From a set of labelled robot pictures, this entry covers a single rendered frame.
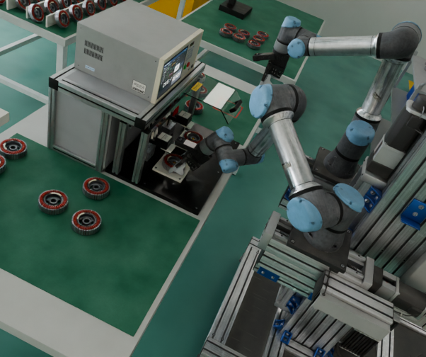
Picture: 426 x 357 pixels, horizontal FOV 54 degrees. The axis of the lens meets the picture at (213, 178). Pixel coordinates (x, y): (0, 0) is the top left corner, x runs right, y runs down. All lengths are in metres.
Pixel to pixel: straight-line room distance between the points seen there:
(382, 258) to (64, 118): 1.44
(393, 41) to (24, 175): 1.55
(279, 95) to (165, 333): 1.43
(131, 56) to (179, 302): 1.39
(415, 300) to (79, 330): 1.18
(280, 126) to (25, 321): 1.04
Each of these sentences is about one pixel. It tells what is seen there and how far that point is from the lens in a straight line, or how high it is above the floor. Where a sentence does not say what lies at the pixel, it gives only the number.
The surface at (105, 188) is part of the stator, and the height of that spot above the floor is 0.78.
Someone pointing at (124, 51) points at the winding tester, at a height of 1.28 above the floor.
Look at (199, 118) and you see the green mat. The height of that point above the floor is 0.75.
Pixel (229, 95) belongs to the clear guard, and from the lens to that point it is 2.12.
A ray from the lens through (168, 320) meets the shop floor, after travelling 2.40.
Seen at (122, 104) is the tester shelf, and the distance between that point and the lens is 1.74.
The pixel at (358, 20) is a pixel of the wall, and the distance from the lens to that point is 7.03.
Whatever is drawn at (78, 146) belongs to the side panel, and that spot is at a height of 0.82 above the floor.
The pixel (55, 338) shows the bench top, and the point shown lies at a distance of 1.46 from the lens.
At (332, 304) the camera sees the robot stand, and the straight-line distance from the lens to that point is 1.57.
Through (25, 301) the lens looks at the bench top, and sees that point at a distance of 1.53.
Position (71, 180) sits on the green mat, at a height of 0.75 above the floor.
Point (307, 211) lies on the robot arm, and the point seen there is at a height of 1.24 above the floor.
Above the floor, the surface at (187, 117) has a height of 0.92.
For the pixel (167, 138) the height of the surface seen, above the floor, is 0.92.
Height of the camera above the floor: 2.06
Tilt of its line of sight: 39 degrees down
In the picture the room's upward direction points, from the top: 21 degrees clockwise
